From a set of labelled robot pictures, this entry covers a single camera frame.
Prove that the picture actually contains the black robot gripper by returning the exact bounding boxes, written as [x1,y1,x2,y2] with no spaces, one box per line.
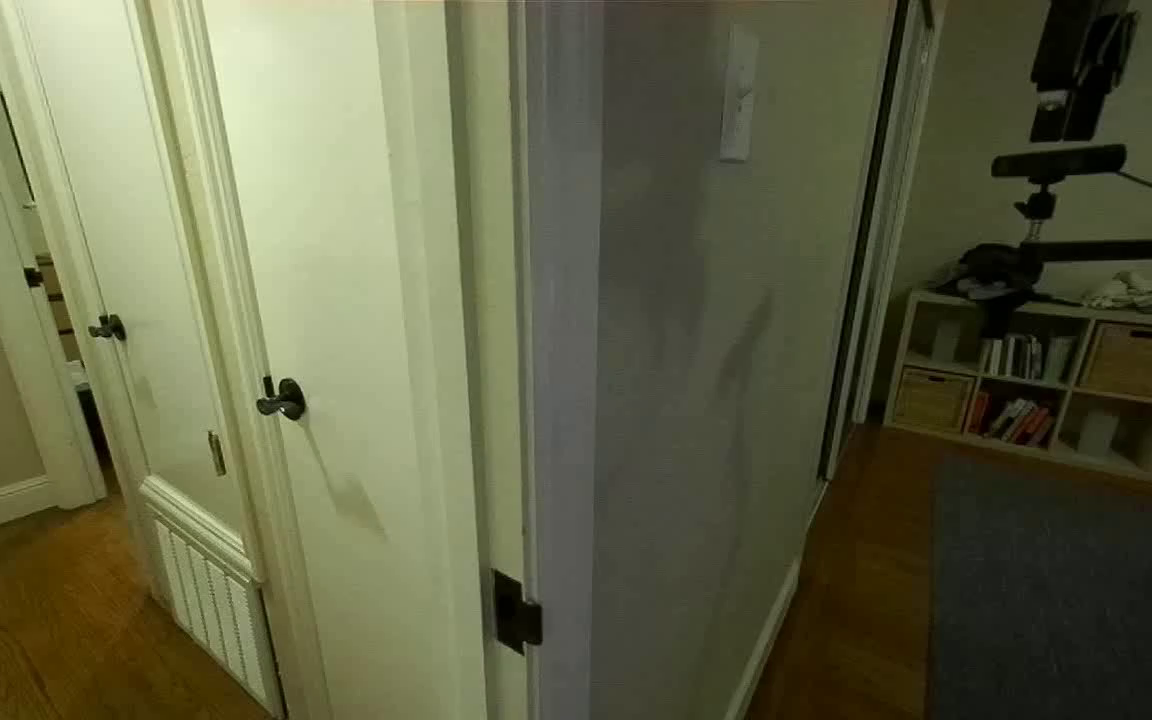
[1029,0,1139,142]

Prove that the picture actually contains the black bag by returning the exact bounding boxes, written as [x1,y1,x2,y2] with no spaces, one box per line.
[944,241,1050,308]

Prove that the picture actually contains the white clutter pile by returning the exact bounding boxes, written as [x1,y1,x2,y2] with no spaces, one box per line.
[1085,266,1152,321]

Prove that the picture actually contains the row of upright books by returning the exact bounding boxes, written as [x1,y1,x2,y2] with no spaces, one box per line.
[978,331,1050,384]

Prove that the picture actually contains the large wicker basket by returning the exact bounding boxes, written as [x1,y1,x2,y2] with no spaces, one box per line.
[1077,321,1152,402]

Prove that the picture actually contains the white cube shelf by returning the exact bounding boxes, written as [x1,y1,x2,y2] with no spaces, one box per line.
[879,289,1152,501]

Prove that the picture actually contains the small wicker basket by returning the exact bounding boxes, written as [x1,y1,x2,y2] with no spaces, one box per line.
[893,365,979,437]

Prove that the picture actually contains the leaning colourful books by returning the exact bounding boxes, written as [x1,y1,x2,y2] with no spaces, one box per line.
[962,384,1062,450]

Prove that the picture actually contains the white storage box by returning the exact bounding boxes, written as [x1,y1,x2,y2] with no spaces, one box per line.
[1074,402,1129,458]

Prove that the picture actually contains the dark grey rug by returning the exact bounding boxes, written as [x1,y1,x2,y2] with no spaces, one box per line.
[923,454,1152,720]

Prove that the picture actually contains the white door with black knob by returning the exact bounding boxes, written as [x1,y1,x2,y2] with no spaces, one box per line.
[195,0,488,720]

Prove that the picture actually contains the black door hinge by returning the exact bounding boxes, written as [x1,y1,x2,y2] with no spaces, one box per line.
[488,569,550,658]

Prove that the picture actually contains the white louvered panel door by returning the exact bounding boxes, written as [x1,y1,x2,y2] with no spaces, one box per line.
[0,0,289,720]

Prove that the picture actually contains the black stereo camera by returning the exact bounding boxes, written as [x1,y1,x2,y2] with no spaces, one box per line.
[987,140,1131,187]

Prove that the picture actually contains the black articulated camera mount arm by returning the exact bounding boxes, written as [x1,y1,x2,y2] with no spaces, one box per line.
[1014,180,1152,289]

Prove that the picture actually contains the white light switch plate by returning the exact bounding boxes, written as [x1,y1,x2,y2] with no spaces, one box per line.
[718,24,764,168]

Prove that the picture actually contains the white door frame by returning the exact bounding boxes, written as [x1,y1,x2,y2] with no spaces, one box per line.
[0,0,113,517]

